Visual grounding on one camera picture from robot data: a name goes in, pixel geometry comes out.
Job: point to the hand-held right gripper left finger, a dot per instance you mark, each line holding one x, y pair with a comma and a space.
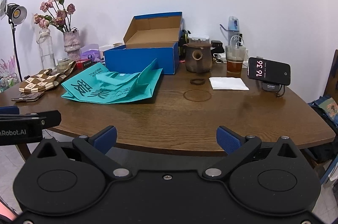
105, 139

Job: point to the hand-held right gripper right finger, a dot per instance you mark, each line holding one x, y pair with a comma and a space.
228, 141

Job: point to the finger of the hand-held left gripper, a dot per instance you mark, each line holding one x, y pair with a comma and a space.
9, 110
50, 118

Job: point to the teal shopping bag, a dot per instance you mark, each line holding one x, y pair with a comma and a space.
87, 84

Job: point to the blue cardboard shoe box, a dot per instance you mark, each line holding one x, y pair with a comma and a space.
148, 60

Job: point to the brown checkered cloth bag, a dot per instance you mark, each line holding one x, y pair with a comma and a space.
39, 82

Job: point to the patterned tote bag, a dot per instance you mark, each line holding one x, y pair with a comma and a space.
330, 109

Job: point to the flat smartphone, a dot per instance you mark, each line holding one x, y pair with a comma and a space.
26, 97

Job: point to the set of small bottles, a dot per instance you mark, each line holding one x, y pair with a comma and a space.
6, 82

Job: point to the pink feathery plant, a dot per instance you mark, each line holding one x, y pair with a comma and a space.
5, 64

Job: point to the small glass jar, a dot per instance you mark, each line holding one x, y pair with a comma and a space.
62, 63

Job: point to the white paper napkin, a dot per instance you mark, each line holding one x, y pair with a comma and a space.
227, 83

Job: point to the small red box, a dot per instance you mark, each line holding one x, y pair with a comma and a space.
84, 64

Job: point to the clear glass bottle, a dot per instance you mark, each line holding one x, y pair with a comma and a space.
47, 52

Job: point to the grey phone stand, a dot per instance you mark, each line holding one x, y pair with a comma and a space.
270, 87

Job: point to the glass of tea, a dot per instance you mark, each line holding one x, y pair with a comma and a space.
234, 65

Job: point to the purple tissue pack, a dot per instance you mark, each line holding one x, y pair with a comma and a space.
89, 51

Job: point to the pink cloth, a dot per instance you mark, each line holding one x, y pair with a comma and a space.
5, 212

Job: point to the knitted pale vase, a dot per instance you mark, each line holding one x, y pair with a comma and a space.
71, 42

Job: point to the black smartphone on stand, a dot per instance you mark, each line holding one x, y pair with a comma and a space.
269, 71

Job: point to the brown ceramic teapot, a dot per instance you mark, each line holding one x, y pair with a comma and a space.
198, 63

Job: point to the white power strip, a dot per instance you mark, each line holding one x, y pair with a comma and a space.
220, 56

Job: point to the black backpack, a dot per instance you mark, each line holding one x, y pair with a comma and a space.
322, 144

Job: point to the black power adapter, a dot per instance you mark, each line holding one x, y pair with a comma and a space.
217, 44

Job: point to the clear plastic lidded container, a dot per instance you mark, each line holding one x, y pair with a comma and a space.
199, 38

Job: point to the dark bottle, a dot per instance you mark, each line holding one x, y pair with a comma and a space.
182, 39

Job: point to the blue grey water bottle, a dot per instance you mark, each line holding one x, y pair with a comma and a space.
233, 24

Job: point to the wooden chair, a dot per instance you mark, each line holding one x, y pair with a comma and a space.
332, 73

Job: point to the wall photo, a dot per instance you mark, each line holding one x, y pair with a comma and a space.
3, 5

